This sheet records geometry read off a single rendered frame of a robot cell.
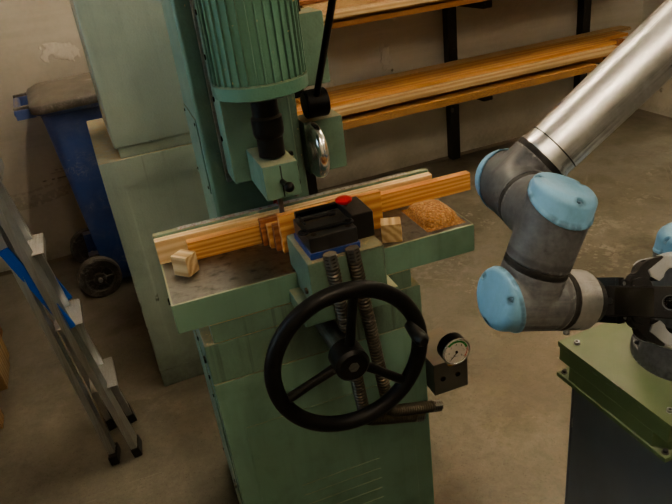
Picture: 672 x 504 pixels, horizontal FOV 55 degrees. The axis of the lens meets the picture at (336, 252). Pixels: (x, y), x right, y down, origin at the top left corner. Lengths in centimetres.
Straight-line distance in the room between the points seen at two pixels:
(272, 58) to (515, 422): 144
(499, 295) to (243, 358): 54
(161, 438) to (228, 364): 110
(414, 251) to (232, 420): 49
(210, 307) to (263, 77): 41
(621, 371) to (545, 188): 58
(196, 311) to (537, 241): 61
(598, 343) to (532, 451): 73
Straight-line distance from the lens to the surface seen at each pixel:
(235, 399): 130
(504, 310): 90
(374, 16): 336
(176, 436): 231
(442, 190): 143
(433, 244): 128
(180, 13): 138
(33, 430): 258
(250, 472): 142
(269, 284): 118
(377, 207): 129
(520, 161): 99
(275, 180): 124
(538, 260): 88
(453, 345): 134
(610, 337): 145
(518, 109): 458
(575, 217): 87
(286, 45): 116
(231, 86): 117
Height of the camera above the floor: 146
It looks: 27 degrees down
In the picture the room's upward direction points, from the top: 7 degrees counter-clockwise
